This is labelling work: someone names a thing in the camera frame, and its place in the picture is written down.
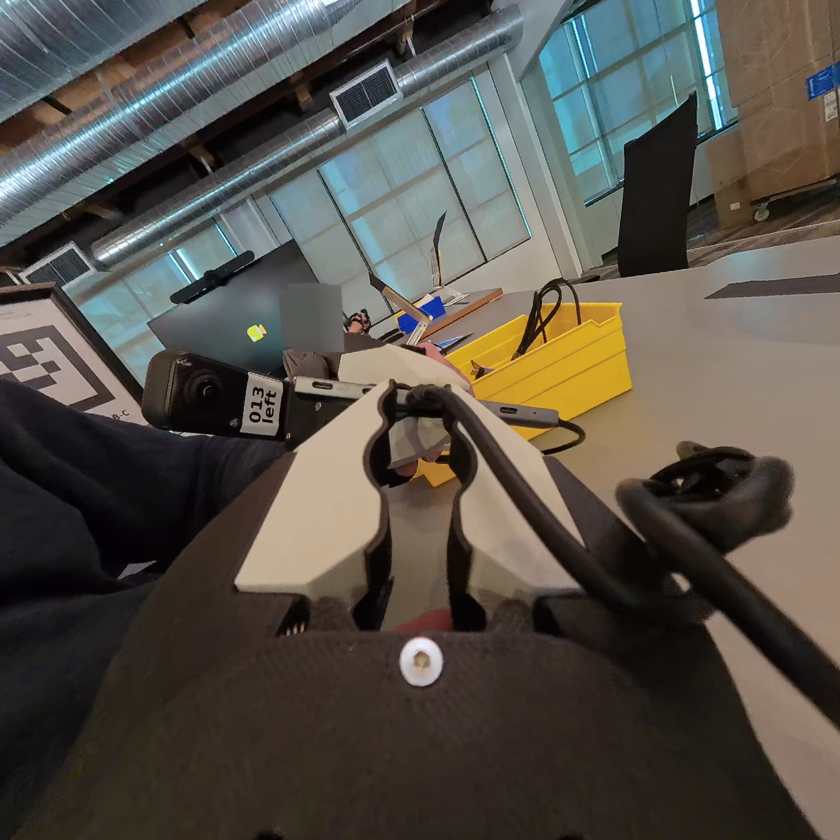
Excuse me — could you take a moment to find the dark monitor screen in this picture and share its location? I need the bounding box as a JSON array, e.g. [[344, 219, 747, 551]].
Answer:
[[147, 241, 329, 382]]

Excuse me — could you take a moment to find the framed marker board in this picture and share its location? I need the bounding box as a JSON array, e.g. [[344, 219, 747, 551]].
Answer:
[[0, 283, 145, 424]]

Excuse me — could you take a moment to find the cardboard box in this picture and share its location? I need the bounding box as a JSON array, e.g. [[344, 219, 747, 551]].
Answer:
[[709, 0, 840, 224]]

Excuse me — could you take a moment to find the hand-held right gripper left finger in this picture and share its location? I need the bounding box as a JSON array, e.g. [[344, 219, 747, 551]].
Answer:
[[235, 382, 396, 620]]

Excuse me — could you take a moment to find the black usb-c cable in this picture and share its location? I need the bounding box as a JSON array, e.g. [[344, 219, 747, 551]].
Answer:
[[510, 276, 586, 362]]

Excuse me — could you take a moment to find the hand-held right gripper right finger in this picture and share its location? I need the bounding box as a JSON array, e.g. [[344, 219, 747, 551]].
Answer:
[[447, 418, 589, 611]]

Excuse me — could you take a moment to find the black video bar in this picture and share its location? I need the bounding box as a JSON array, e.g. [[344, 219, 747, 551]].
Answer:
[[171, 252, 258, 305]]

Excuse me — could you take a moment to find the thin grey stand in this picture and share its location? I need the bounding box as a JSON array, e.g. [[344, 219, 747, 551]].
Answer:
[[427, 210, 455, 296]]

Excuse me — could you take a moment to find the white air vent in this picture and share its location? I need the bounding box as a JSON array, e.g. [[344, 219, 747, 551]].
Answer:
[[329, 59, 404, 128]]

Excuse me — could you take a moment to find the silver air duct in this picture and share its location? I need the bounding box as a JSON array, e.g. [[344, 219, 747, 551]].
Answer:
[[0, 0, 349, 231], [90, 7, 526, 267]]

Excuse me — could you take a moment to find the person's left forearm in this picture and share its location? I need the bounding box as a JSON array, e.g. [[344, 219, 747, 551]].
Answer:
[[0, 378, 290, 840]]

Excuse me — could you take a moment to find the blue box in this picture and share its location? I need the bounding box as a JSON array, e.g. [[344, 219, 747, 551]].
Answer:
[[394, 296, 447, 340]]

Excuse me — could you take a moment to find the light wooden desk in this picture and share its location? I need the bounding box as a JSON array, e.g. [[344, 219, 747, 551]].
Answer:
[[374, 287, 506, 349]]

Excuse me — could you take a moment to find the silver flat adapter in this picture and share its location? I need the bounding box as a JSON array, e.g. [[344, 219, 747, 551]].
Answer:
[[486, 401, 589, 458]]

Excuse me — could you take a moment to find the yellow plastic bin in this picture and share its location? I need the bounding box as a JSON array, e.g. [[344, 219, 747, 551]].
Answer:
[[418, 302, 632, 489]]

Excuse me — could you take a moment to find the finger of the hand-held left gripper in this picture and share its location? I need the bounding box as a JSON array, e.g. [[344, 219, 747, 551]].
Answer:
[[339, 344, 468, 395]]

